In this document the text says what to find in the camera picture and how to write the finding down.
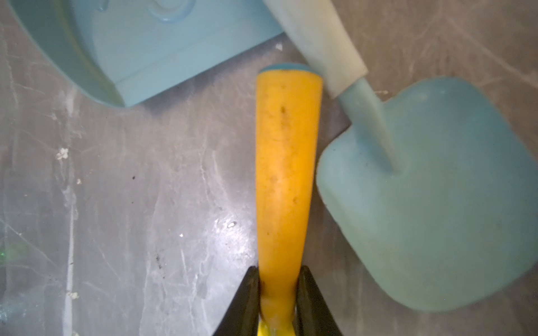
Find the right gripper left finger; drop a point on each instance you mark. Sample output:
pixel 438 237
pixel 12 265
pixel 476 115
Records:
pixel 242 315

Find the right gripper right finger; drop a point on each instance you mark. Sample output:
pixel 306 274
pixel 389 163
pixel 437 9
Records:
pixel 313 316

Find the light blue small shovel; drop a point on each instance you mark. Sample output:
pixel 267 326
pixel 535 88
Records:
pixel 431 188

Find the yellow scoop shovel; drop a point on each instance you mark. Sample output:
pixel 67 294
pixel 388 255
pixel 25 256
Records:
pixel 288 101

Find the light blue dustpan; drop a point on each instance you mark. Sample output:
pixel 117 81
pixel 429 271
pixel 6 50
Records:
pixel 121 53

